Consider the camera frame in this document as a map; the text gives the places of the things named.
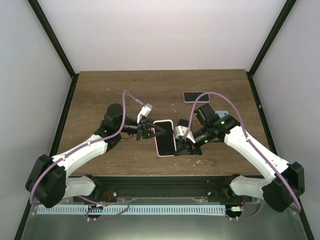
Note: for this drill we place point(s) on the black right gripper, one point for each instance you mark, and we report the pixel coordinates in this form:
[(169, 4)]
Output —
[(189, 146)]

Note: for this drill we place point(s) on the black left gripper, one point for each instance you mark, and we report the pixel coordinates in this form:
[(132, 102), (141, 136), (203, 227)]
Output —
[(144, 129)]

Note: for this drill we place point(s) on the blue phone black screen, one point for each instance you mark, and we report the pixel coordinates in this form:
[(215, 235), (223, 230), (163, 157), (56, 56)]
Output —
[(183, 123)]

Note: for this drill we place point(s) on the light blue phone case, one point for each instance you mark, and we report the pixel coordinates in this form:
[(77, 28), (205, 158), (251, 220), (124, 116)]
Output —
[(222, 113)]

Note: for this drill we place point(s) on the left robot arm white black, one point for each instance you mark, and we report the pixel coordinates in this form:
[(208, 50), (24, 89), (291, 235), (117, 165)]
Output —
[(50, 180)]

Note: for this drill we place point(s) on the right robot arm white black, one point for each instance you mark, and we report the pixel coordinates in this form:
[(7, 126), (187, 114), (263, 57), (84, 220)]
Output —
[(282, 183)]

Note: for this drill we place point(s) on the phone in lilac case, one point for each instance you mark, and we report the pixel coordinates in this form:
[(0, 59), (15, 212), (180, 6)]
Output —
[(190, 97)]

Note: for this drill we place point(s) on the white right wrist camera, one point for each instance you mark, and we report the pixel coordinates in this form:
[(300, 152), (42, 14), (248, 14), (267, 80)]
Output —
[(183, 133)]

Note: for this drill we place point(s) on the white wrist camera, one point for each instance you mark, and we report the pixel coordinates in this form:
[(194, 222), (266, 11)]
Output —
[(144, 112), (183, 133)]

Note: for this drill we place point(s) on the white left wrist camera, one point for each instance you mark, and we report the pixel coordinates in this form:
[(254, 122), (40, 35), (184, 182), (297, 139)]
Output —
[(144, 112)]

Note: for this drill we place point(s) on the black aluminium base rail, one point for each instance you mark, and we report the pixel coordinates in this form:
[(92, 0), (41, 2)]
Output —
[(210, 187)]

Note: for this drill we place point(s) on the light blue slotted cable duct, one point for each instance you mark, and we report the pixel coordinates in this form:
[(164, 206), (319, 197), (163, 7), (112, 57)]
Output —
[(73, 209)]

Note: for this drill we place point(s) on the black frame post left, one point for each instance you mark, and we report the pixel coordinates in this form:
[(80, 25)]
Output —
[(43, 20)]

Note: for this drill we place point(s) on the black frame post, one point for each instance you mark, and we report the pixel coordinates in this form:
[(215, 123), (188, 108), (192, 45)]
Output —
[(280, 20), (43, 20)]

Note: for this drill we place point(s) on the black frame post right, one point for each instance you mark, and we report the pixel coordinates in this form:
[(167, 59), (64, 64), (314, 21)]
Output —
[(280, 20)]

